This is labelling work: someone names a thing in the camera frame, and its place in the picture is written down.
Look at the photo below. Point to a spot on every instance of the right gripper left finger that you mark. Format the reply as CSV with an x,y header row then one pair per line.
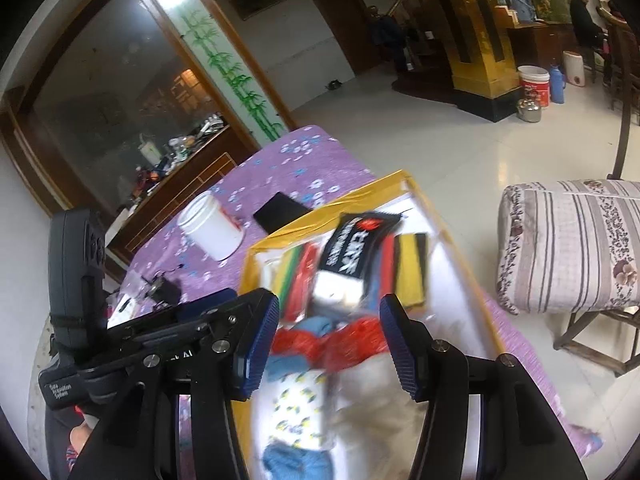
x,y
213,353

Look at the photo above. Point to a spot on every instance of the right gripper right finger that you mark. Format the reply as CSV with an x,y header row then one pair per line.
x,y
485,419

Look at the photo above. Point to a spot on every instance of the blue towel cloth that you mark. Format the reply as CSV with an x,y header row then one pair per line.
x,y
286,462

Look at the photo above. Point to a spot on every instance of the lemon print tissue pack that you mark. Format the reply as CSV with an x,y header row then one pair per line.
x,y
295,410

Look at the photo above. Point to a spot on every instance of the blue cloth red bag bundle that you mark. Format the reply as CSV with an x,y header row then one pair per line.
x,y
296,348

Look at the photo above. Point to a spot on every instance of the black snack packet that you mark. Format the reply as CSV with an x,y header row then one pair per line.
x,y
343,272

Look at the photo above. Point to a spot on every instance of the colourful sponge pack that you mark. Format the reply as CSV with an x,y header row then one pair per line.
x,y
399,267

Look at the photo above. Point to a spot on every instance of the white cloth towel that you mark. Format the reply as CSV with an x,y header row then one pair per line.
x,y
376,425

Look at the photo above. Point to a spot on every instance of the person left hand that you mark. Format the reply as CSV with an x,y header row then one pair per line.
x,y
79,436

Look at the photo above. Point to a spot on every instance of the black round device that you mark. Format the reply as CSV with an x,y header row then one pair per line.
x,y
161,290

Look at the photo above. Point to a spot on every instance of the wooden chair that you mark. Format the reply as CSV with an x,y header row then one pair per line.
x,y
614,206

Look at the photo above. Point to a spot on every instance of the purple floral tablecloth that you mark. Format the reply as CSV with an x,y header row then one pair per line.
x,y
295,190

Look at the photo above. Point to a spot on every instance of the white plastic jar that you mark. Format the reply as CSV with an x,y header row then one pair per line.
x,y
210,227

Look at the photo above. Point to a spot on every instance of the striped cushion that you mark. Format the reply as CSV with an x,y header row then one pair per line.
x,y
548,250

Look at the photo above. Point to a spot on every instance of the yellow cardboard box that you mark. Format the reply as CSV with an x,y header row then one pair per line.
x,y
330,405

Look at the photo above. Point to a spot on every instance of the black smartphone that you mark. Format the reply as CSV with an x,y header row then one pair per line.
x,y
278,212

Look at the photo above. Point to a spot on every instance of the wooden glass cabinet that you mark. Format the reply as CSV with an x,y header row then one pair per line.
x,y
132,107

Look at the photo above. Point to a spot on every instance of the metal kettle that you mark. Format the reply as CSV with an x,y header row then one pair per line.
x,y
529,110

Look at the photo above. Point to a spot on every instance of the red white bucket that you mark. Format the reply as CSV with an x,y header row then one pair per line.
x,y
535,79

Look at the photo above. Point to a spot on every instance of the blue thermos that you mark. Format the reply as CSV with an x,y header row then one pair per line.
x,y
557,85

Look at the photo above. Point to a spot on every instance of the seated person in black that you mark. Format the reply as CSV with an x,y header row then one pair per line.
x,y
587,32

